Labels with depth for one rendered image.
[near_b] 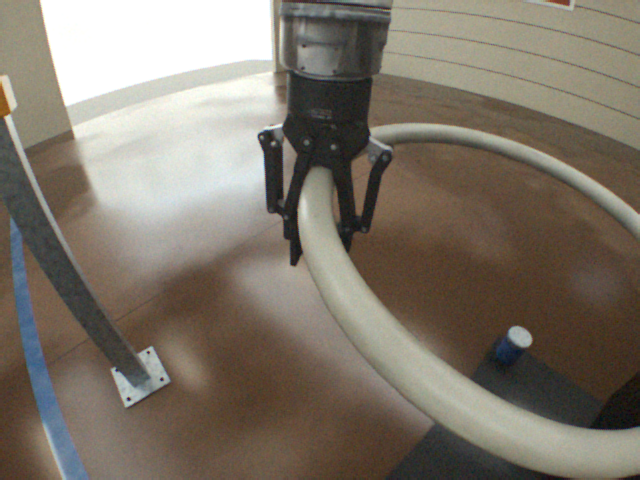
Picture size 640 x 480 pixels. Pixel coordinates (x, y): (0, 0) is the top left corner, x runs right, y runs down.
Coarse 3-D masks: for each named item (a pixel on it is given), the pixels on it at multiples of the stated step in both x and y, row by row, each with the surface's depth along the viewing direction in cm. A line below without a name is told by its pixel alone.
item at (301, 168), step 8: (304, 136) 28; (312, 136) 28; (304, 144) 28; (312, 144) 28; (304, 152) 29; (296, 160) 30; (304, 160) 30; (296, 168) 31; (304, 168) 30; (296, 176) 32; (304, 176) 32; (296, 184) 32; (288, 192) 33; (296, 192) 33; (288, 200) 34; (296, 200) 34; (288, 208) 35; (296, 208) 37; (288, 216) 35
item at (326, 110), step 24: (288, 72) 25; (288, 96) 26; (312, 96) 24; (336, 96) 23; (360, 96) 24; (288, 120) 28; (312, 120) 25; (336, 120) 25; (360, 120) 26; (360, 144) 28
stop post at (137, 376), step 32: (0, 96) 40; (0, 128) 43; (0, 160) 46; (0, 192) 48; (32, 192) 54; (32, 224) 56; (64, 256) 65; (64, 288) 68; (96, 320) 79; (128, 352) 92; (128, 384) 101; (160, 384) 102
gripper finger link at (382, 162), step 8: (384, 144) 29; (384, 152) 28; (376, 160) 28; (384, 160) 28; (376, 168) 29; (384, 168) 29; (376, 176) 29; (368, 184) 30; (376, 184) 30; (368, 192) 31; (376, 192) 30; (368, 200) 31; (376, 200) 31; (368, 208) 32; (368, 216) 33; (360, 224) 33; (368, 224) 33; (368, 232) 34
